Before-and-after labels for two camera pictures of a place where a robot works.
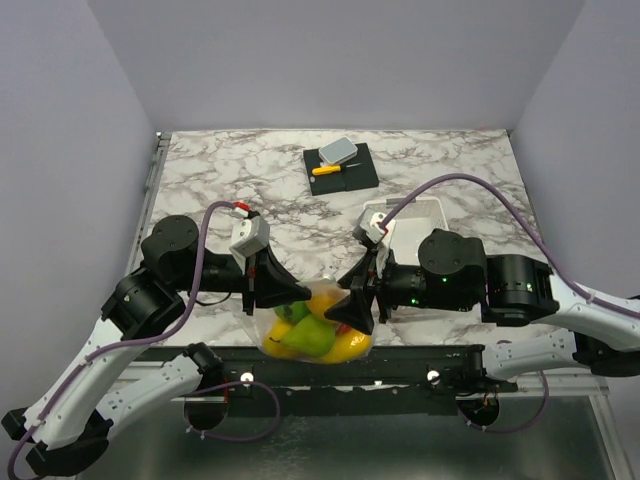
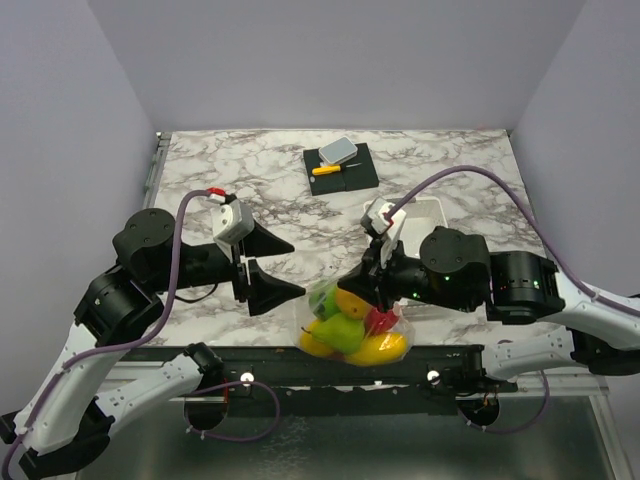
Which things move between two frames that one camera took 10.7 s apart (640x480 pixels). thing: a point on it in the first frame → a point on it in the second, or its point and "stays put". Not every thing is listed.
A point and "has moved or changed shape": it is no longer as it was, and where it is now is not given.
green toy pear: (312, 335) → (342, 333)
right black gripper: (354, 311) stays put
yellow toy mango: (350, 345) → (379, 349)
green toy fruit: (293, 311) → (325, 303)
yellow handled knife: (331, 169) stays put
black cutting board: (356, 173) stays put
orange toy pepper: (320, 303) has moved or changed shape
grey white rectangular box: (337, 150) stays put
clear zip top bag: (301, 332) has moved or changed shape
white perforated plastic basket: (412, 222) stays put
